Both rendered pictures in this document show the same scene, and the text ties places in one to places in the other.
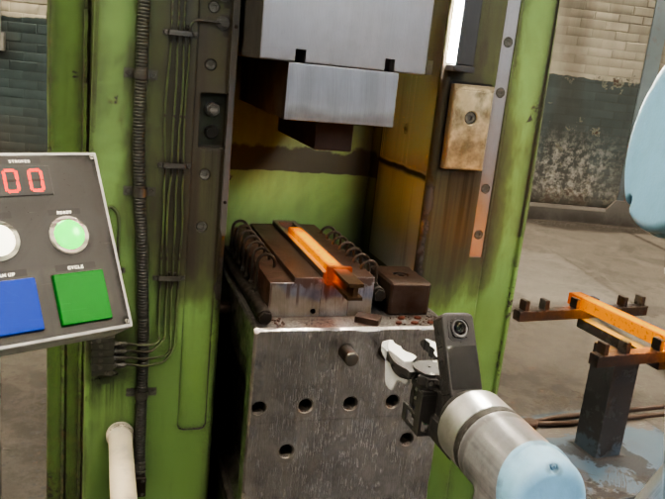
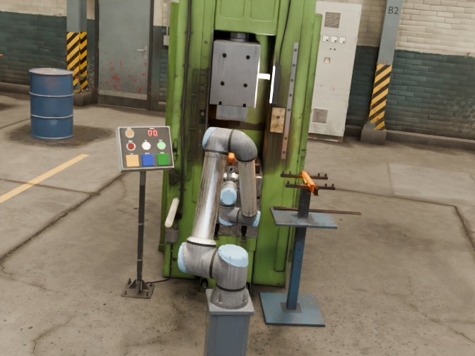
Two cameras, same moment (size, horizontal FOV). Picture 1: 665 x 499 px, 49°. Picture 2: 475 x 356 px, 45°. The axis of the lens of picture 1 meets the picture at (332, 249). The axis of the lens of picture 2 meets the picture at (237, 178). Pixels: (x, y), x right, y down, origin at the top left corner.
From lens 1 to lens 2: 2.59 m
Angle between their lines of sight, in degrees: 18
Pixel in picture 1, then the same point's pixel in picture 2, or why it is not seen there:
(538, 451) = (227, 188)
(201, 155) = (199, 126)
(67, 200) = (161, 137)
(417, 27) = (251, 95)
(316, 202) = not seen: hidden behind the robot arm
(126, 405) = (177, 193)
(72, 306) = (160, 161)
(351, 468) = not seen: hidden behind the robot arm
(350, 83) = (233, 109)
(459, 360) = (230, 176)
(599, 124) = not seen: outside the picture
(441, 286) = (272, 167)
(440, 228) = (271, 149)
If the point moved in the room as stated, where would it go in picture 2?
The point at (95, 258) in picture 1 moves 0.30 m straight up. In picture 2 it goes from (167, 151) to (169, 105)
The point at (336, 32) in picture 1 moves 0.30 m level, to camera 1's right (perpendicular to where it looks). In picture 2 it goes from (229, 97) to (273, 103)
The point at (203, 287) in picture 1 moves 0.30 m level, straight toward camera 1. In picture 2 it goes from (199, 162) to (189, 174)
